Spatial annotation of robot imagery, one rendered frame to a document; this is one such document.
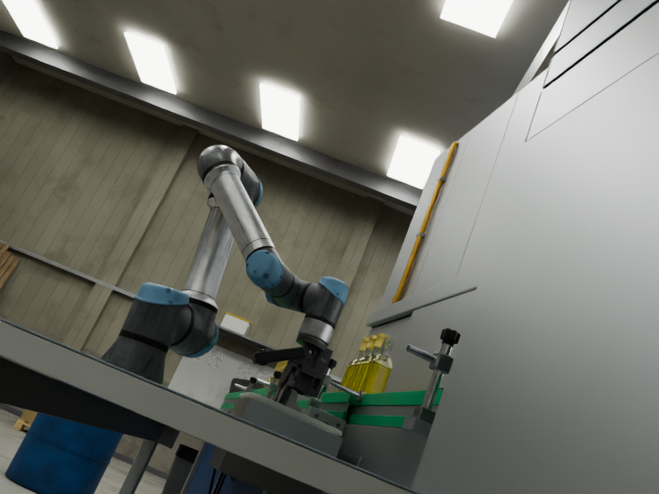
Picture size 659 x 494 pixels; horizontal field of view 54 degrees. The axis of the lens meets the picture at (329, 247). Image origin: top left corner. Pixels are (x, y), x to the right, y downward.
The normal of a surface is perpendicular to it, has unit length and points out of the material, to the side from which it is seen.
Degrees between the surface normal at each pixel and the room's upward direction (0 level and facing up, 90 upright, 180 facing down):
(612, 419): 90
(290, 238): 90
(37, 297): 90
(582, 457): 90
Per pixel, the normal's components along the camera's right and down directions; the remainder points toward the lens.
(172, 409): 0.07, -0.33
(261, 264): -0.33, -0.41
